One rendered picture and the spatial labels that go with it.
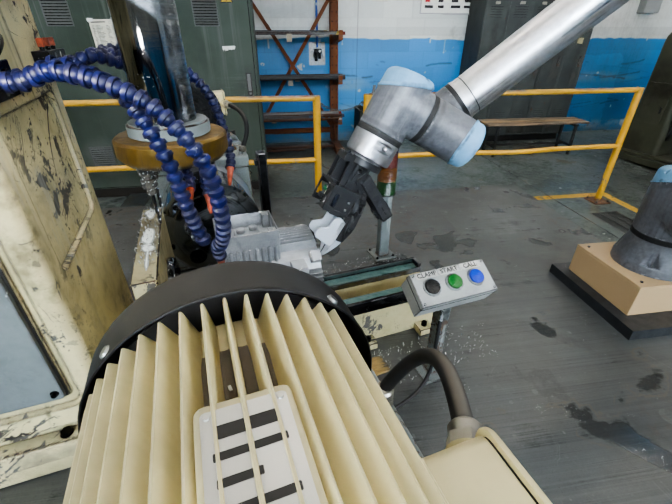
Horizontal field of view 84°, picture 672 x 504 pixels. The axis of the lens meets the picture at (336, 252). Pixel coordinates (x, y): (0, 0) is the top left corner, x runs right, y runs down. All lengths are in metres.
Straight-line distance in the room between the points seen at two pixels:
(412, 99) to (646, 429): 0.79
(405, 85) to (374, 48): 5.22
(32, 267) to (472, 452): 0.56
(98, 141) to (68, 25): 0.93
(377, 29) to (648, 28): 4.17
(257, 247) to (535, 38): 0.67
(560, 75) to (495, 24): 1.29
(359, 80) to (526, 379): 5.28
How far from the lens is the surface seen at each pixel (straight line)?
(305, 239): 0.80
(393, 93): 0.70
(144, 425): 0.19
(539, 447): 0.89
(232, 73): 3.87
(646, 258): 1.28
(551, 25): 0.92
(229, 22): 3.85
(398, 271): 1.03
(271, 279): 0.22
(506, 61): 0.89
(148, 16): 0.66
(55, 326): 0.68
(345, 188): 0.71
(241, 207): 0.99
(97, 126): 4.25
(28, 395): 0.77
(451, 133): 0.73
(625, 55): 7.87
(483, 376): 0.96
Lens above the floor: 1.49
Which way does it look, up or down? 31 degrees down
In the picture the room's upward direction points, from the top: straight up
